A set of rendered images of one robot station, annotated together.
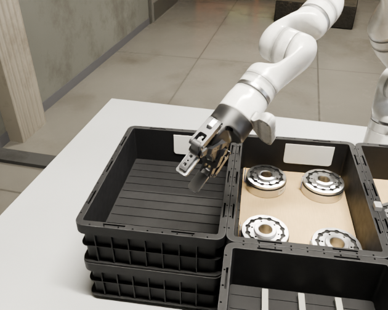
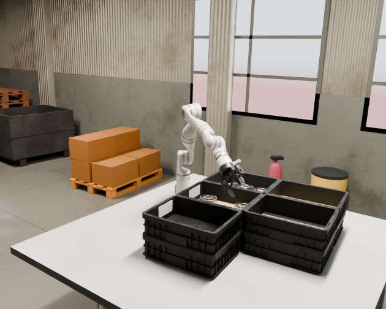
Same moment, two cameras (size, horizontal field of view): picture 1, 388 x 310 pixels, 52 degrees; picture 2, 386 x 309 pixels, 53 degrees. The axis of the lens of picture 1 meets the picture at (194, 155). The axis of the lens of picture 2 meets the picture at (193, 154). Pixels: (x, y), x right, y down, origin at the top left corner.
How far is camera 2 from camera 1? 1.68 m
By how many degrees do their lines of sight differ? 64
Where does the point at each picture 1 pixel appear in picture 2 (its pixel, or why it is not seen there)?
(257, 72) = (223, 150)
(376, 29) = (192, 135)
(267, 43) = (214, 141)
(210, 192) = (190, 221)
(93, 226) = (219, 230)
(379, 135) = (186, 181)
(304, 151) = (193, 190)
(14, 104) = not seen: outside the picture
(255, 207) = not seen: hidden behind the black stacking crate
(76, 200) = (132, 276)
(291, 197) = not seen: hidden behind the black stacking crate
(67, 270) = (190, 286)
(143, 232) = (229, 222)
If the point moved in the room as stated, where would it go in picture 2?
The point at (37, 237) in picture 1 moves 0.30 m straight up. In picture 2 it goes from (155, 293) to (155, 227)
